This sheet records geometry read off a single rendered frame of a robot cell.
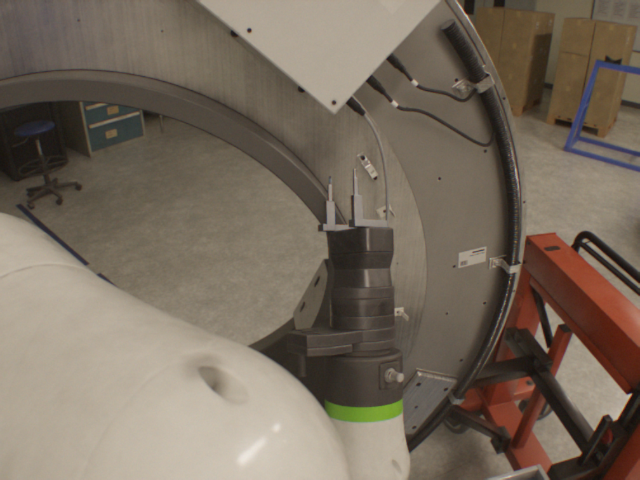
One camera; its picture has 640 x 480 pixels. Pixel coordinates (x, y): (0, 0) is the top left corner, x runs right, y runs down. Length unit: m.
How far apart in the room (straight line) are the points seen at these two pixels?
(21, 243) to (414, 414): 0.88
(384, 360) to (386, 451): 0.10
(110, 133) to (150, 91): 4.89
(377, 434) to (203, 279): 2.47
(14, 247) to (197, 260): 2.91
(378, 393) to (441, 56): 0.42
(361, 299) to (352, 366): 0.07
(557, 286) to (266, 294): 1.78
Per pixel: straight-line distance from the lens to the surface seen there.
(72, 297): 0.19
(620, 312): 1.29
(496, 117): 0.68
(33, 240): 0.25
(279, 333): 1.35
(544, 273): 1.44
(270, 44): 0.47
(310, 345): 0.49
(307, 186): 0.59
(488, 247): 0.80
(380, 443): 0.54
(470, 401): 1.91
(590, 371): 2.61
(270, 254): 3.10
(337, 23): 0.47
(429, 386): 0.96
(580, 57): 6.63
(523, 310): 1.59
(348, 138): 0.63
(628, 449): 1.31
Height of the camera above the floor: 1.65
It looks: 31 degrees down
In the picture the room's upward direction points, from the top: straight up
